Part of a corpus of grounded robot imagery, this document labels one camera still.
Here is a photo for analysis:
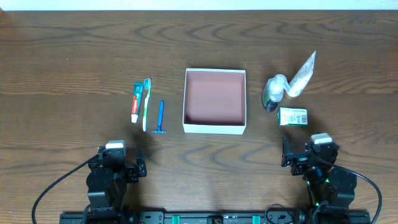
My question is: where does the left black cable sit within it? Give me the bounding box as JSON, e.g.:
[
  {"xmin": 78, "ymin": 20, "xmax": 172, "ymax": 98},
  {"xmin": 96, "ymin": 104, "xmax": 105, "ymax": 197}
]
[{"xmin": 31, "ymin": 154, "xmax": 99, "ymax": 224}]

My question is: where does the black cable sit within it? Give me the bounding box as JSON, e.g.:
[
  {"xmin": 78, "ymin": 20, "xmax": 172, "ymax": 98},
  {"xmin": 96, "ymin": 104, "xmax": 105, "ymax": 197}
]
[
  {"xmin": 310, "ymin": 152, "xmax": 383, "ymax": 224},
  {"xmin": 31, "ymin": 154, "xmax": 99, "ymax": 224}
]

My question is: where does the right black cable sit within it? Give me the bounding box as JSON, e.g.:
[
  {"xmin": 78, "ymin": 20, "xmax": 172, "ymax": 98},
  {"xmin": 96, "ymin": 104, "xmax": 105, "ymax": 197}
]
[{"xmin": 310, "ymin": 152, "xmax": 383, "ymax": 224}]

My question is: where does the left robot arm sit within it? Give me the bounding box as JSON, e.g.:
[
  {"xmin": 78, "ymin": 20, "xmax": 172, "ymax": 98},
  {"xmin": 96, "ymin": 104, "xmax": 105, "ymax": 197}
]
[{"xmin": 86, "ymin": 146, "xmax": 147, "ymax": 220}]

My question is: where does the green white soap box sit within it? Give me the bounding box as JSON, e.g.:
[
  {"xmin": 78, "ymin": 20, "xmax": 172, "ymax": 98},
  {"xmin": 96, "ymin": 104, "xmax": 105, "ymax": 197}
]
[{"xmin": 277, "ymin": 107, "xmax": 308, "ymax": 126}]

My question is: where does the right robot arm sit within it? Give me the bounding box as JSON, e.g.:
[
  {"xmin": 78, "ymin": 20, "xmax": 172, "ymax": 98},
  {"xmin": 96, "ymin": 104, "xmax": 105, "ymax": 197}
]
[{"xmin": 281, "ymin": 133, "xmax": 357, "ymax": 216}]

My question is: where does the white open cardboard box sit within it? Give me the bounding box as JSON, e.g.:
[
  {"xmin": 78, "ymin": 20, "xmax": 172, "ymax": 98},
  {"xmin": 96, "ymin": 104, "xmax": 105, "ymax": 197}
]
[{"xmin": 182, "ymin": 68, "xmax": 247, "ymax": 135}]

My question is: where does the blue disposable razor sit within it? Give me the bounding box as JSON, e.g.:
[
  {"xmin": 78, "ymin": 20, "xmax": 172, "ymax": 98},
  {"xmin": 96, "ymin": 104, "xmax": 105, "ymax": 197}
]
[{"xmin": 153, "ymin": 100, "xmax": 166, "ymax": 134}]

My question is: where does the Colgate toothpaste tube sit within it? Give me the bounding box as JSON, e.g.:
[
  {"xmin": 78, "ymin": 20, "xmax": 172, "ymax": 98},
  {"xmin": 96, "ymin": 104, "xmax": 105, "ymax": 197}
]
[{"xmin": 131, "ymin": 82, "xmax": 144, "ymax": 123}]

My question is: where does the clear pump bottle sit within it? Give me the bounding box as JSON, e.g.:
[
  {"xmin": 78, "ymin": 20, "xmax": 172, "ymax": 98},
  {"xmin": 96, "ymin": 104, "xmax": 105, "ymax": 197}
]
[{"xmin": 262, "ymin": 74, "xmax": 290, "ymax": 112}]

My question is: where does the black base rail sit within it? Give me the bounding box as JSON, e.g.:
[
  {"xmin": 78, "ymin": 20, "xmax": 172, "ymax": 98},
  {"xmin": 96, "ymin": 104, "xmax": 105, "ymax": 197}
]
[{"xmin": 58, "ymin": 210, "xmax": 371, "ymax": 224}]

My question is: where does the white lotion tube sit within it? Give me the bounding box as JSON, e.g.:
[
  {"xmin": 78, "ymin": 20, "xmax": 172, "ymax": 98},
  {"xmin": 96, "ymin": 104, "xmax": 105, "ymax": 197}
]
[{"xmin": 287, "ymin": 51, "xmax": 317, "ymax": 98}]

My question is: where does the green white toothbrush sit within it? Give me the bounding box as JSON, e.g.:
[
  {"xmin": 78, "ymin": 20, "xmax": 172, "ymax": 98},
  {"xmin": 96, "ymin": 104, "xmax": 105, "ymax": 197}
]
[{"xmin": 142, "ymin": 78, "xmax": 152, "ymax": 132}]

